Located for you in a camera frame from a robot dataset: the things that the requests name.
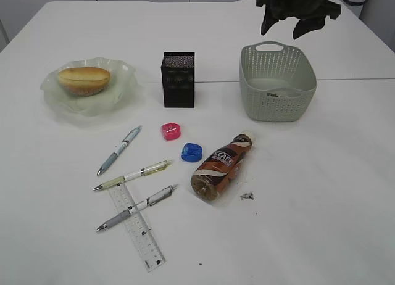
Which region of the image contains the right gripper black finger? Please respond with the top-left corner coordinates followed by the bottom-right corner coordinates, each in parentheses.
top-left (293, 17), bottom-right (325, 39)
top-left (261, 6), bottom-right (286, 35)

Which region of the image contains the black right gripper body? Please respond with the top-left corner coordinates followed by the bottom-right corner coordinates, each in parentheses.
top-left (256, 0), bottom-right (341, 20)

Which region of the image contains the brown Nescafe coffee bottle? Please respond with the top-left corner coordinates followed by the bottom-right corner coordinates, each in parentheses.
top-left (191, 131), bottom-right (254, 202)

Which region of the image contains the golden bread roll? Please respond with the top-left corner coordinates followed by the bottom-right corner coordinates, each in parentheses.
top-left (57, 67), bottom-right (111, 96)

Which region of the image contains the pale green plastic basket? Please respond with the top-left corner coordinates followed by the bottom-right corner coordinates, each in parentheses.
top-left (239, 41), bottom-right (317, 122)

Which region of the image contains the black mesh pen holder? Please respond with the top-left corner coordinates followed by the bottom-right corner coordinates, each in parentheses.
top-left (161, 52), bottom-right (195, 108)

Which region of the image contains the pink pencil sharpener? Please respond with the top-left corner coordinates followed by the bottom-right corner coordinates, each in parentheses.
top-left (160, 123), bottom-right (181, 141)

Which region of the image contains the blue pencil sharpener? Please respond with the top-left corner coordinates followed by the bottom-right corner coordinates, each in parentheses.
top-left (181, 142), bottom-right (203, 162)

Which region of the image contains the frosted green glass plate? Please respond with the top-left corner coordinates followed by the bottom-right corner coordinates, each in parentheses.
top-left (40, 57), bottom-right (137, 117)

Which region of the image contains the grey grip white pen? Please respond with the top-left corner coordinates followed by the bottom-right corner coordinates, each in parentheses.
top-left (96, 125), bottom-right (142, 176)

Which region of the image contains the cream grip white pen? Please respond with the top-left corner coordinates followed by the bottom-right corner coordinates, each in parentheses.
top-left (93, 160), bottom-right (172, 191)

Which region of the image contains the lilac grip white pen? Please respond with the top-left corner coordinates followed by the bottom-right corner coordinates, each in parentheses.
top-left (96, 184), bottom-right (178, 232)

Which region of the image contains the tiny grey paper scrap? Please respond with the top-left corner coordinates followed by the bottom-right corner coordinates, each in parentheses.
top-left (240, 192), bottom-right (254, 200)

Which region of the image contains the clear plastic ruler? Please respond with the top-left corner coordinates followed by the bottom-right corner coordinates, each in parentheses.
top-left (108, 184), bottom-right (165, 272)

